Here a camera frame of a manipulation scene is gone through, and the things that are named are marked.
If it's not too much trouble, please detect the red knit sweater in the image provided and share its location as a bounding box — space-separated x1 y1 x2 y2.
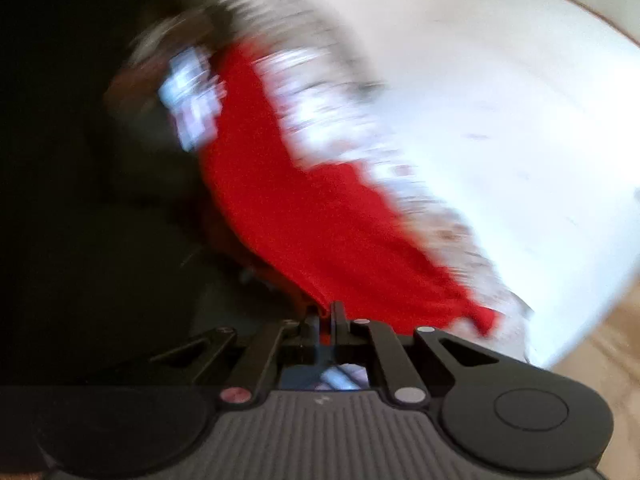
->
199 42 506 342

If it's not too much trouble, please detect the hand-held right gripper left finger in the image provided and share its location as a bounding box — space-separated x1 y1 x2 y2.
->
150 309 322 405

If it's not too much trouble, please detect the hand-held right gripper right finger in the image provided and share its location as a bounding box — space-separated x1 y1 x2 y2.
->
330 302 524 407

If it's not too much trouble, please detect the patterned white quilt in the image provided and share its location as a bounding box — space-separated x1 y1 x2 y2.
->
115 0 537 367

